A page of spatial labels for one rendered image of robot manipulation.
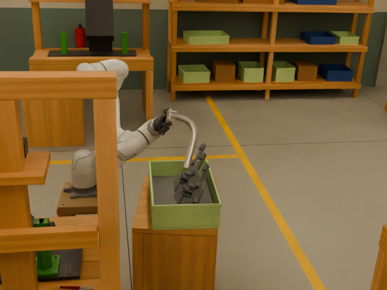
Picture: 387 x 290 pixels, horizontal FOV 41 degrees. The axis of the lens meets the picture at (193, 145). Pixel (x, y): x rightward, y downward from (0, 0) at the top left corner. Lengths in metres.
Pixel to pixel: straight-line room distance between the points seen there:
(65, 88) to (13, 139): 0.30
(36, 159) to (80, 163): 0.94
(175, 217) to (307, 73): 5.46
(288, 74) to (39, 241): 6.28
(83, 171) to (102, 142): 1.12
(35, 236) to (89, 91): 0.67
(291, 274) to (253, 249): 0.41
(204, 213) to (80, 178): 0.79
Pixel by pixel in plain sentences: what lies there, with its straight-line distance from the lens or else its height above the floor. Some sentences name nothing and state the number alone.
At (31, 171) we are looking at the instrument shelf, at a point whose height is 1.54.
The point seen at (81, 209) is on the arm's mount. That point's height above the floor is 0.87.
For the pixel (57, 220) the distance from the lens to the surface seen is 3.08.
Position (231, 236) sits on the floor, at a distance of 4.55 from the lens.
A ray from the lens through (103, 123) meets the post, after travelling 2.10.
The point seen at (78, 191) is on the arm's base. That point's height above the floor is 0.93.
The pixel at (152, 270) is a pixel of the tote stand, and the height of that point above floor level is 0.48.
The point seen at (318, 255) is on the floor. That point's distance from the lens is 4.48.
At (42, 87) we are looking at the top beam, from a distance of 2.06.
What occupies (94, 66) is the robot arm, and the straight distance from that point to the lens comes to 3.05.
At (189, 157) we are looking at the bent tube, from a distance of 2.40.
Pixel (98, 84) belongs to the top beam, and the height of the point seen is 1.91.
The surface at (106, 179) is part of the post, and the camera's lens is 2.20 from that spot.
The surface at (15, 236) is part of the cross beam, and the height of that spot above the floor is 1.27.
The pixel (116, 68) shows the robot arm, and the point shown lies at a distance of 3.10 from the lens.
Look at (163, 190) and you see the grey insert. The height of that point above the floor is 0.85.
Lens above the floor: 2.51
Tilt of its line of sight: 24 degrees down
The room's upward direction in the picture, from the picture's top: 2 degrees clockwise
